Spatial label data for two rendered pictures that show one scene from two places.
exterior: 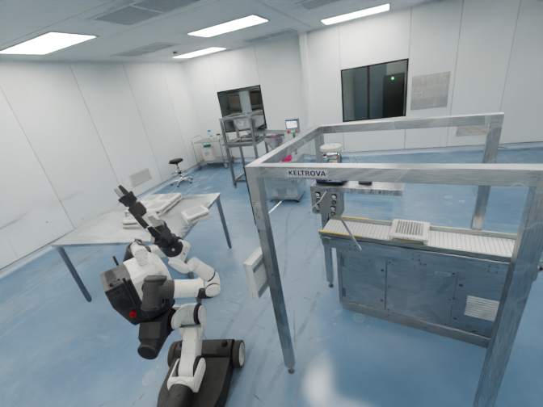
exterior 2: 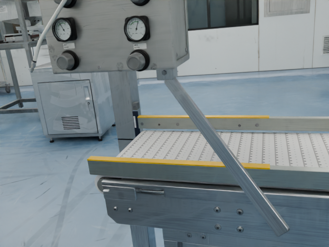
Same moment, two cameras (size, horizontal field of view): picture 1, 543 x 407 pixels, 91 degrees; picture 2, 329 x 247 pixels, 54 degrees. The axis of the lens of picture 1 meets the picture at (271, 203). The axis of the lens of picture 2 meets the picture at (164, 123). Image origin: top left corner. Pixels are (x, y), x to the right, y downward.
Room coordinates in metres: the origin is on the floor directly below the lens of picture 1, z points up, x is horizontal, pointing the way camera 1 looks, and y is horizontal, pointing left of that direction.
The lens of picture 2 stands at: (1.25, -0.34, 1.10)
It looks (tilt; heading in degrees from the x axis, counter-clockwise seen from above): 18 degrees down; 345
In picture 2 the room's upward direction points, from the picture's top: 5 degrees counter-clockwise
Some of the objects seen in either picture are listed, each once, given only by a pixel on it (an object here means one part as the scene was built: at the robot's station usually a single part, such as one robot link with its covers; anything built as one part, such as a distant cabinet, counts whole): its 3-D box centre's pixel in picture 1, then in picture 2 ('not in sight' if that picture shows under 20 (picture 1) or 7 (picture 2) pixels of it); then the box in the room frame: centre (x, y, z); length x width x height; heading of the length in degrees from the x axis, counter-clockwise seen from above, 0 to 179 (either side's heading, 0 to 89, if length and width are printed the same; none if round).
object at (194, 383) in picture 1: (187, 374); not in sight; (1.24, 0.76, 0.28); 0.21 x 0.20 x 0.13; 170
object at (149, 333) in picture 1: (157, 327); not in sight; (1.17, 0.77, 0.81); 0.28 x 0.13 x 0.18; 170
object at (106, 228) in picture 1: (145, 217); not in sight; (2.88, 1.48, 0.80); 1.50 x 1.10 x 0.04; 76
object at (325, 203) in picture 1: (327, 199); (115, 7); (1.82, -0.42, 1.13); 0.22 x 0.11 x 0.20; 57
